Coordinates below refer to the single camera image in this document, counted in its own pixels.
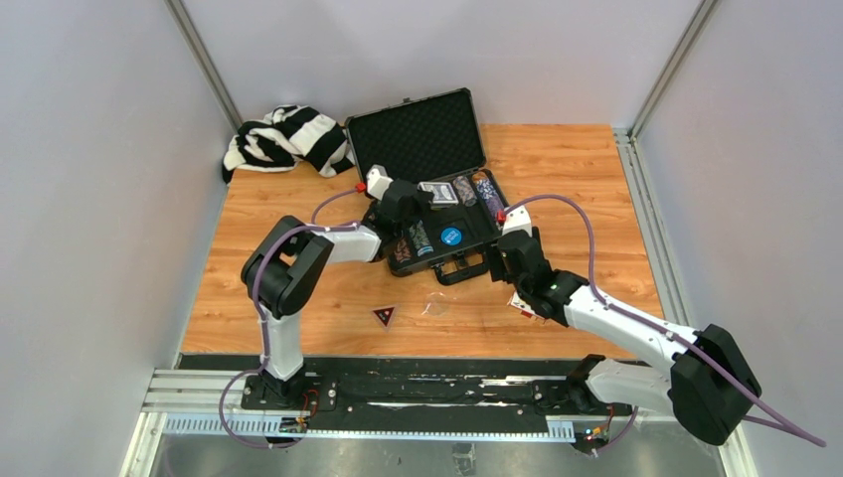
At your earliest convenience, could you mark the blue playing card box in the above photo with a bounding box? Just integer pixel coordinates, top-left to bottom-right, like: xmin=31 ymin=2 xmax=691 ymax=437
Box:
xmin=419 ymin=182 xmax=460 ymax=209

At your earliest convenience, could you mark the blue small blind button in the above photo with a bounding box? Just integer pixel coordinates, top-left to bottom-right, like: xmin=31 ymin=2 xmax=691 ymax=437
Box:
xmin=439 ymin=227 xmax=463 ymax=246

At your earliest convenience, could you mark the black poker set case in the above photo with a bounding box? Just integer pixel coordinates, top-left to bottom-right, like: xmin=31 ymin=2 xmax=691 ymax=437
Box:
xmin=345 ymin=87 xmax=508 ymax=285

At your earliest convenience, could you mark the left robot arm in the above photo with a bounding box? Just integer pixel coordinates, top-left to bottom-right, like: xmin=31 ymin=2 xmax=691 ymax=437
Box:
xmin=241 ymin=178 xmax=435 ymax=410

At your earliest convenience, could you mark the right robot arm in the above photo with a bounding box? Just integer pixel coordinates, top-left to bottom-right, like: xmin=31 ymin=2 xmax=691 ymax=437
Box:
xmin=491 ymin=230 xmax=761 ymax=445

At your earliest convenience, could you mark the red playing card box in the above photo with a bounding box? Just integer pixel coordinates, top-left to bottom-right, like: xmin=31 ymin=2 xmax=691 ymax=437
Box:
xmin=508 ymin=291 xmax=545 ymax=322

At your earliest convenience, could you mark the green chip stack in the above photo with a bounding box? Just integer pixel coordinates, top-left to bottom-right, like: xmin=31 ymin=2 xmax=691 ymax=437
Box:
xmin=393 ymin=238 xmax=414 ymax=263

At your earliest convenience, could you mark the blue purple chip stack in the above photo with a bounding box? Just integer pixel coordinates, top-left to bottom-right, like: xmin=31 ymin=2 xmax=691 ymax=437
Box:
xmin=472 ymin=171 xmax=506 ymax=222

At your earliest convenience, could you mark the clear acrylic dealer button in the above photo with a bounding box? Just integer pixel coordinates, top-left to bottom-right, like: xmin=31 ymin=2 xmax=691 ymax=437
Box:
xmin=421 ymin=292 xmax=451 ymax=316

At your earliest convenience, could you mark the triangular all in marker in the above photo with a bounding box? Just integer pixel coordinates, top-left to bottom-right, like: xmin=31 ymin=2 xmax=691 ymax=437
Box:
xmin=371 ymin=304 xmax=399 ymax=331

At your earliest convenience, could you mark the black white striped cloth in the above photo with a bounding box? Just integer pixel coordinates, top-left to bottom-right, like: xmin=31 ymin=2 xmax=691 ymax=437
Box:
xmin=221 ymin=104 xmax=356 ymax=184

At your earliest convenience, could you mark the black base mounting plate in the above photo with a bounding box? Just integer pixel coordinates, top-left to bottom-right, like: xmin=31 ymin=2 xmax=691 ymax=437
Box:
xmin=241 ymin=357 xmax=631 ymax=435

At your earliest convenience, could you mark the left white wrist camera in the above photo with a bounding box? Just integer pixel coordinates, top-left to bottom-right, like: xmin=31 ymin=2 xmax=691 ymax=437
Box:
xmin=355 ymin=165 xmax=394 ymax=201

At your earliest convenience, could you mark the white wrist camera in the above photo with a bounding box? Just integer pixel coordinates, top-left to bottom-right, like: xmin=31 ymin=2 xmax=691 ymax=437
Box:
xmin=355 ymin=165 xmax=394 ymax=201
xmin=495 ymin=206 xmax=533 ymax=238

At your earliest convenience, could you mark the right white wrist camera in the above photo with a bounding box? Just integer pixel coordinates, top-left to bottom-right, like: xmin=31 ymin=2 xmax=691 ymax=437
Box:
xmin=495 ymin=206 xmax=533 ymax=238

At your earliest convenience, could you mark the aluminium frame rail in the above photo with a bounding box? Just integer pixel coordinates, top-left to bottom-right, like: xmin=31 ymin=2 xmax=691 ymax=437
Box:
xmin=612 ymin=128 xmax=691 ymax=326

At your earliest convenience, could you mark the left aluminium corner post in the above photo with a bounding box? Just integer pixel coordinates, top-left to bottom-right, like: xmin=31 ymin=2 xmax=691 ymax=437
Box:
xmin=164 ymin=0 xmax=243 ymax=130

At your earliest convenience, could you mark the aluminium corner post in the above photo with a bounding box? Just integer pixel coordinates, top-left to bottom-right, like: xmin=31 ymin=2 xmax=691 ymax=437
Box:
xmin=627 ymin=0 xmax=721 ymax=141
xmin=164 ymin=0 xmax=243 ymax=130

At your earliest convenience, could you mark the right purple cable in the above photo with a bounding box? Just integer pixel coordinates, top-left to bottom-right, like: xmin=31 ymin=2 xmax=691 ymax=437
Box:
xmin=503 ymin=193 xmax=828 ymax=457

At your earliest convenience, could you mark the right aluminium corner post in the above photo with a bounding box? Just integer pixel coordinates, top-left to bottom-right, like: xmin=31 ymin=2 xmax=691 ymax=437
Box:
xmin=627 ymin=0 xmax=721 ymax=141

